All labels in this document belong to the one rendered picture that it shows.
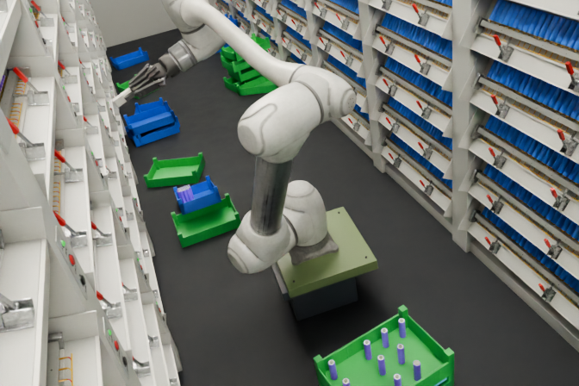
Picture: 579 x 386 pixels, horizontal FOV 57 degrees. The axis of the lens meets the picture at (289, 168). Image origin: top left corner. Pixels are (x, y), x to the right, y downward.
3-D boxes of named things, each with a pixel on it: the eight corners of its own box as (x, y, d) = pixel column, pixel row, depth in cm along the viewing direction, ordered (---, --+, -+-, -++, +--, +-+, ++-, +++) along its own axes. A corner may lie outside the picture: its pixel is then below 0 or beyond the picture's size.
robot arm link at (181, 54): (189, 56, 182) (174, 65, 181) (177, 35, 175) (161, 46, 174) (200, 67, 176) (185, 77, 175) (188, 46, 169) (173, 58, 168)
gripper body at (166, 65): (184, 75, 175) (162, 91, 173) (174, 64, 180) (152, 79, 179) (174, 59, 169) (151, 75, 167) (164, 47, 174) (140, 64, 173)
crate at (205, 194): (177, 201, 284) (172, 187, 282) (213, 189, 289) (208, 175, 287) (182, 215, 256) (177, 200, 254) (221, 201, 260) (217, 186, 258)
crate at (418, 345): (404, 323, 153) (402, 303, 149) (454, 372, 138) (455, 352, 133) (316, 376, 143) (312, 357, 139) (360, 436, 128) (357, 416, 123)
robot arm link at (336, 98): (314, 53, 145) (278, 73, 139) (365, 71, 134) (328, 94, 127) (318, 95, 153) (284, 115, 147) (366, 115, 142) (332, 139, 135)
